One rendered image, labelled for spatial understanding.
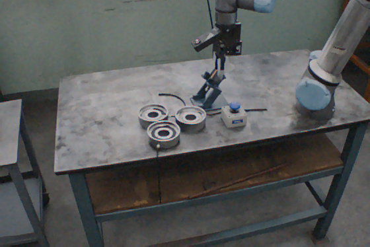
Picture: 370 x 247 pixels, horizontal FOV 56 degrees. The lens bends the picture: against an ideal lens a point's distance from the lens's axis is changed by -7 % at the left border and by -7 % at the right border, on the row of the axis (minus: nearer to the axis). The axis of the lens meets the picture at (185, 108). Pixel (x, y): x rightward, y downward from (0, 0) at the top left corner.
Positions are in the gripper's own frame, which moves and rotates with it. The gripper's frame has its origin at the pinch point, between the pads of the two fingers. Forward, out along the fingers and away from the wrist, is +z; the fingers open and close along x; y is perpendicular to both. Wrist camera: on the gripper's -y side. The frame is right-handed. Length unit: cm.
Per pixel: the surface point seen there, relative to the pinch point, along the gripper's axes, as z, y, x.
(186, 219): 92, -8, 11
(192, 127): 9.5, -13.8, -16.0
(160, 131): 9.6, -24.4, -15.1
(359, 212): 92, 86, -15
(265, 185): 39.3, 14.5, -22.2
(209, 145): 11.9, -10.5, -23.5
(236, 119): 8.4, 1.3, -16.8
